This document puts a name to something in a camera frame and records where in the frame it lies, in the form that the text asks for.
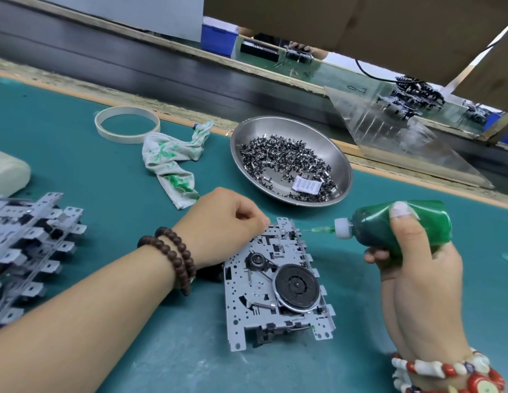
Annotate person's left hand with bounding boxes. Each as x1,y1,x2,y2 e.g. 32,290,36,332
172,187,271,269

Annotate person's right hand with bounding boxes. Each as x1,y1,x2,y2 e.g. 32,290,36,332
363,200,476,365

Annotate green glue squeeze bottle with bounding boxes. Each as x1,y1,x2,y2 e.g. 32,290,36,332
311,199,453,257

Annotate white green-stained cloth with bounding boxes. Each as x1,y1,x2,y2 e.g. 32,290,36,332
142,121,215,211

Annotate pile of small metal parts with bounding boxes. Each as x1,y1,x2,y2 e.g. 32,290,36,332
240,134,339,202

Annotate round metal bowl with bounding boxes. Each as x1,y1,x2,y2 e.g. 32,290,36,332
230,116,354,208

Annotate black conveyor belt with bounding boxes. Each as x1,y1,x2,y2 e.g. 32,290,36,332
0,0,508,181

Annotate finished mechanisms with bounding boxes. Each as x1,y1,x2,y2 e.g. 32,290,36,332
377,75,446,120

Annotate person's left forearm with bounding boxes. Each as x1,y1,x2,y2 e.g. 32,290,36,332
0,245,177,393

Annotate clear plastic sheet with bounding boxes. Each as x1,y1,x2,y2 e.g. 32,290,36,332
328,84,494,190

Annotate black flat box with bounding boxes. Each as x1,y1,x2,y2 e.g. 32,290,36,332
239,40,280,62

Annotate blue plastic bin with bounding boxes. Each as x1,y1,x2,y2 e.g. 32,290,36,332
483,110,508,148
201,19,239,58

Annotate white blue power strip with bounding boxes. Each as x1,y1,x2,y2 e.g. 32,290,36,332
0,148,32,197

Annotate white paper sign red text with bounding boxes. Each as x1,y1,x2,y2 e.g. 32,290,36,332
33,0,206,43

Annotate brown cardboard panel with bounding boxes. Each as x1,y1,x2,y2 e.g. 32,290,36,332
203,0,508,111

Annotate brown bead bracelet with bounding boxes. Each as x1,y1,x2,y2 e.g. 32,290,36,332
138,227,197,296

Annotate red white bead bracelet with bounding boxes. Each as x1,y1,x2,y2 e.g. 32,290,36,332
390,349,507,393

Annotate white tape ring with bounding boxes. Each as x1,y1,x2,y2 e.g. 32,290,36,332
94,105,162,145

